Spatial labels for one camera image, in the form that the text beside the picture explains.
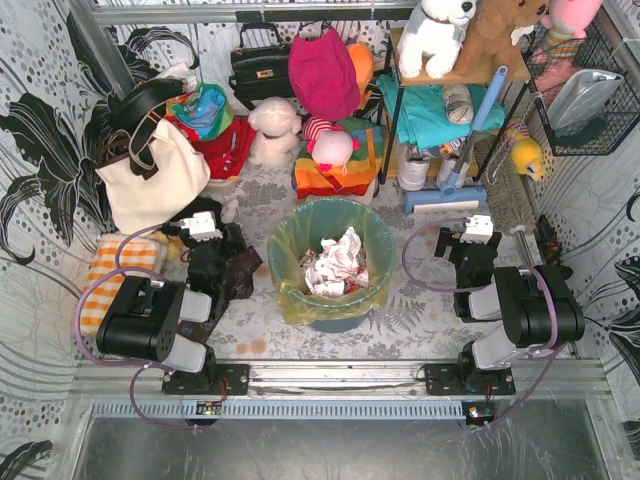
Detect yellow trash bag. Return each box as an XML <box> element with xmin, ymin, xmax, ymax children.
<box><xmin>267</xmin><ymin>197</ymin><xmax>396</xmax><ymax>332</ymax></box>

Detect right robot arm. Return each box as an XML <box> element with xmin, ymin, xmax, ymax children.
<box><xmin>424</xmin><ymin>227</ymin><xmax>585</xmax><ymax>397</ymax></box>

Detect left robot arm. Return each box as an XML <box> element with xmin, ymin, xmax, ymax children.
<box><xmin>96</xmin><ymin>223</ymin><xmax>262</xmax><ymax>397</ymax></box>

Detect cream canvas tote bag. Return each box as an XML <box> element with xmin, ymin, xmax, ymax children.
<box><xmin>96</xmin><ymin>120</ymin><xmax>210</xmax><ymax>235</ymax></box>

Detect teal trash bin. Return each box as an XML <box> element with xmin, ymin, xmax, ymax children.
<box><xmin>268</xmin><ymin>197</ymin><xmax>396</xmax><ymax>333</ymax></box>

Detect crumpled paper trash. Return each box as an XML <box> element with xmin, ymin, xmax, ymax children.
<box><xmin>299</xmin><ymin>227</ymin><xmax>369</xmax><ymax>298</ymax></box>

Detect magenta fabric bag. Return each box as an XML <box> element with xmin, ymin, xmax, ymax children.
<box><xmin>288</xmin><ymin>27</ymin><xmax>360</xmax><ymax>122</ymax></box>

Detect brown floral necktie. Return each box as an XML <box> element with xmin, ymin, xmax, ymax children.
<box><xmin>177</xmin><ymin>247</ymin><xmax>262</xmax><ymax>344</ymax></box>

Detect blue flat mop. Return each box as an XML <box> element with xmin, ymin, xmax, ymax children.
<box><xmin>403</xmin><ymin>65</ymin><xmax>509</xmax><ymax>214</ymax></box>

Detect orange checkered cloth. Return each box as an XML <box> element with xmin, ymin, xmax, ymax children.
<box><xmin>80</xmin><ymin>234</ymin><xmax>168</xmax><ymax>336</ymax></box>

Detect red garment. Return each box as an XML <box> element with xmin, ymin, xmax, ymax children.
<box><xmin>193</xmin><ymin>117</ymin><xmax>256</xmax><ymax>180</ymax></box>

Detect white sneaker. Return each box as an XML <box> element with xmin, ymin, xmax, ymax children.
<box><xmin>397</xmin><ymin>157</ymin><xmax>430</xmax><ymax>191</ymax></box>

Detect yellow plush duck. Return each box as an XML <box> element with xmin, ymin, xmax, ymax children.
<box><xmin>505</xmin><ymin>121</ymin><xmax>544</xmax><ymax>181</ymax></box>

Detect rainbow striped cloth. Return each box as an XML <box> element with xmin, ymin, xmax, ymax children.
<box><xmin>292</xmin><ymin>117</ymin><xmax>385</xmax><ymax>200</ymax></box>

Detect teal folded towel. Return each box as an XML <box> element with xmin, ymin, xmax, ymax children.
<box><xmin>376</xmin><ymin>74</ymin><xmax>506</xmax><ymax>149</ymax></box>

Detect white plush lamb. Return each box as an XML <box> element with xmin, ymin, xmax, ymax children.
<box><xmin>248</xmin><ymin>97</ymin><xmax>302</xmax><ymax>167</ymax></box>

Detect pink plush pig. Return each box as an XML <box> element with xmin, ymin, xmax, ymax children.
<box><xmin>302</xmin><ymin>116</ymin><xmax>360</xmax><ymax>175</ymax></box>

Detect black hat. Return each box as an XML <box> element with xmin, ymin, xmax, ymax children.
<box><xmin>108</xmin><ymin>78</ymin><xmax>185</xmax><ymax>133</ymax></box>

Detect black leather handbag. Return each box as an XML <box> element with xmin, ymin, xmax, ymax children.
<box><xmin>228</xmin><ymin>22</ymin><xmax>295</xmax><ymax>111</ymax></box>

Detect wooden metal shelf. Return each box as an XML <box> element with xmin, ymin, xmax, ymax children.
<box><xmin>377</xmin><ymin>26</ymin><xmax>532</xmax><ymax>185</ymax></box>

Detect silver foil pouch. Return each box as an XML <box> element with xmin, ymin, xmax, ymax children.
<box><xmin>547</xmin><ymin>69</ymin><xmax>624</xmax><ymax>130</ymax></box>

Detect brown teddy bear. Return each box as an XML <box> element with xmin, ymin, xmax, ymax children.
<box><xmin>454</xmin><ymin>0</ymin><xmax>549</xmax><ymax>80</ymax></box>

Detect white plush dog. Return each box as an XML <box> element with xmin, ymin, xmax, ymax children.
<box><xmin>398</xmin><ymin>0</ymin><xmax>476</xmax><ymax>79</ymax></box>

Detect orange plush toy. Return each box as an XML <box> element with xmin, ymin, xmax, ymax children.
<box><xmin>347</xmin><ymin>43</ymin><xmax>374</xmax><ymax>109</ymax></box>

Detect pink plush toy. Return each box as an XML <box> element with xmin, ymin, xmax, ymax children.
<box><xmin>541</xmin><ymin>0</ymin><xmax>602</xmax><ymax>53</ymax></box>

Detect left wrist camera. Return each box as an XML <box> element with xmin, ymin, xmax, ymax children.
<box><xmin>179</xmin><ymin>211</ymin><xmax>223</xmax><ymax>241</ymax></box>

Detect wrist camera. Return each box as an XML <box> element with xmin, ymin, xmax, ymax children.
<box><xmin>460</xmin><ymin>215</ymin><xmax>494</xmax><ymax>243</ymax></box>
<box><xmin>179</xmin><ymin>211</ymin><xmax>223</xmax><ymax>241</ymax></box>

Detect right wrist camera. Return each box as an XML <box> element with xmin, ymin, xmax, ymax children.
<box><xmin>460</xmin><ymin>215</ymin><xmax>494</xmax><ymax>243</ymax></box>

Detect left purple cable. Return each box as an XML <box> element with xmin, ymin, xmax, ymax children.
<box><xmin>74</xmin><ymin>222</ymin><xmax>221</xmax><ymax>433</ymax></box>

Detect purple cable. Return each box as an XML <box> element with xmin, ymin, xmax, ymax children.
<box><xmin>401</xmin><ymin>217</ymin><xmax>571</xmax><ymax>429</ymax></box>
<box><xmin>74</xmin><ymin>222</ymin><xmax>221</xmax><ymax>433</ymax></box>

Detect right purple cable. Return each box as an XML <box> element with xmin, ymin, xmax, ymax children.
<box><xmin>401</xmin><ymin>217</ymin><xmax>571</xmax><ymax>429</ymax></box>

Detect black wire basket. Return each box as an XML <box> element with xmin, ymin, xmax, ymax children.
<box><xmin>522</xmin><ymin>24</ymin><xmax>639</xmax><ymax>157</ymax></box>

